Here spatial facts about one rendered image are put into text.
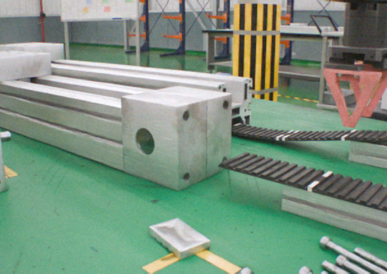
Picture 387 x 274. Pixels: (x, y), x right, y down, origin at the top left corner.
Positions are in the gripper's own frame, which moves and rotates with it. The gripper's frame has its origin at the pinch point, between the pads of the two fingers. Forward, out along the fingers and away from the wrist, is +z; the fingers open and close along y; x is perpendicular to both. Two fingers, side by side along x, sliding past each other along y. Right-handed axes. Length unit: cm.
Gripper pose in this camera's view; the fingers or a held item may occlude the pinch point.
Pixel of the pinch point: (358, 115)
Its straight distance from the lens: 58.5
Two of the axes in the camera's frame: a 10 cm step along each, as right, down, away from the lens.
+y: -6.0, 2.2, -7.7
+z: 0.0, 9.6, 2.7
